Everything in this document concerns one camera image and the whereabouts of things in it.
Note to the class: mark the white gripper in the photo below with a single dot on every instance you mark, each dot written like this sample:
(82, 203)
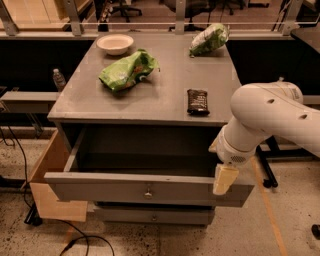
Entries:
(230, 151)

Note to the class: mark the grey top drawer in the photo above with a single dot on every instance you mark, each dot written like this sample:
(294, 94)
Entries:
(166, 165)

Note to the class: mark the grey drawer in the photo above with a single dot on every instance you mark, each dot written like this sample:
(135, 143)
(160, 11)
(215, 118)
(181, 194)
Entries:
(166, 165)
(154, 213)

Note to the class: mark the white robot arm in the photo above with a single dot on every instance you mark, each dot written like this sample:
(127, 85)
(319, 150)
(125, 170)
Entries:
(259, 111)

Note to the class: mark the grey drawer cabinet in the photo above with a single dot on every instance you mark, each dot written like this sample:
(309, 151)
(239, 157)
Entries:
(159, 100)

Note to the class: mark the grey bottom drawer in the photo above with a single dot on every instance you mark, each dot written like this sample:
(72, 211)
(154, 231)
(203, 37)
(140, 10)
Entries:
(154, 213)

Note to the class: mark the wooden open box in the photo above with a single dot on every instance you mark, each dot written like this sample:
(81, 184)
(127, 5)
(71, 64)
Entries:
(53, 159)

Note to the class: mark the dark brown snack packet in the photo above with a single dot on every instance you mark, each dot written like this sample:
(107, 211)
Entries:
(197, 102)

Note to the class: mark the grey right bench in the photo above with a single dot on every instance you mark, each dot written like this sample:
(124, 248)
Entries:
(311, 99)

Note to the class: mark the grey bench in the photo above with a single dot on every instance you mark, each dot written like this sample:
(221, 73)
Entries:
(311, 99)
(29, 102)

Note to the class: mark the green chip bag rear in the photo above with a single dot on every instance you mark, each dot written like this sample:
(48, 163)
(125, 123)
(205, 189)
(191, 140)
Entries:
(212, 38)

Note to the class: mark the green chip bag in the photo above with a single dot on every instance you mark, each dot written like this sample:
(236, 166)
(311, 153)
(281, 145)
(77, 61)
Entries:
(128, 71)
(212, 38)

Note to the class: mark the green chip bag front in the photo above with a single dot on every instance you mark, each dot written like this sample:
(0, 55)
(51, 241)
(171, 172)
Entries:
(128, 71)

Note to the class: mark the white bowl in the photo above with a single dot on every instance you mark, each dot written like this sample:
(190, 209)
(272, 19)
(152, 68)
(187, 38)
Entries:
(115, 44)

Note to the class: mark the clear water bottle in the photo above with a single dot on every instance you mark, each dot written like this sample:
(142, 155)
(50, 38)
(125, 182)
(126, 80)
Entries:
(59, 80)

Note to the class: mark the black office chair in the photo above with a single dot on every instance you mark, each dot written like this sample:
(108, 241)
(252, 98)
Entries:
(123, 8)

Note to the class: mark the grey left bench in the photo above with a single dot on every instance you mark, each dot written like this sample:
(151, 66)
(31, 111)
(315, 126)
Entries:
(29, 102)

